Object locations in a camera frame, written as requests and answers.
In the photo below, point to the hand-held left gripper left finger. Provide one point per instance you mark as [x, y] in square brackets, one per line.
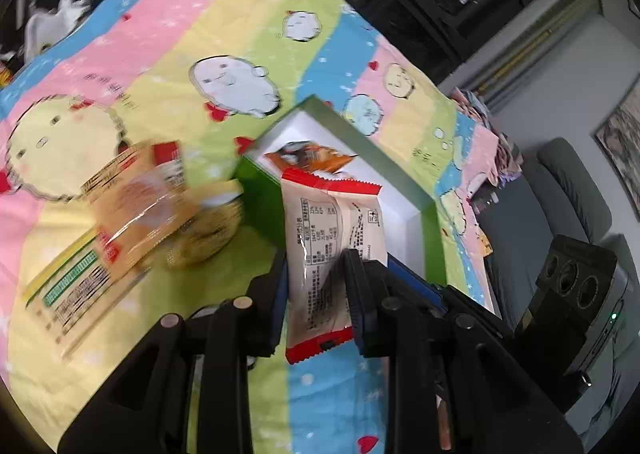
[277, 314]

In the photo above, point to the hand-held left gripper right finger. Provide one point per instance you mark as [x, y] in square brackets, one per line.
[356, 304]

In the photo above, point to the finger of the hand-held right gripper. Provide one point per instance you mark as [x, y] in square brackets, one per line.
[415, 284]

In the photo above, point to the white snack packet red edges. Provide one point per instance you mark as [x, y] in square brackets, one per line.
[325, 244]

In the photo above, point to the green cardboard box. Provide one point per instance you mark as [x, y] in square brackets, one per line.
[260, 204]

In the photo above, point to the orange snack packet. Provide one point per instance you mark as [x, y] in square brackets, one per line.
[312, 156]

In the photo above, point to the orange flat item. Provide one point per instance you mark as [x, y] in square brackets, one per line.
[485, 241]

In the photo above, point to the grey sofa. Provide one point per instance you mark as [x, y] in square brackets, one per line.
[575, 194]

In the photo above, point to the gold snack packet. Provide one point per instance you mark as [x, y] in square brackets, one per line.
[210, 234]

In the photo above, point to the yellow red snack packet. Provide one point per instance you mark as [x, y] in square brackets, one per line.
[140, 204]

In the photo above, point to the yellow packet green label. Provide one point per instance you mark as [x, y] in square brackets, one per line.
[70, 299]

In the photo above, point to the striped cartoon printed blanket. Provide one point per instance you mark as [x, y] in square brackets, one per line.
[200, 23]

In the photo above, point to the black and white cloth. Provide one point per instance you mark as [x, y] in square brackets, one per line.
[60, 8]

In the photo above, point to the framed wall picture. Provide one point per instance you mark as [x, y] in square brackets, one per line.
[622, 148]

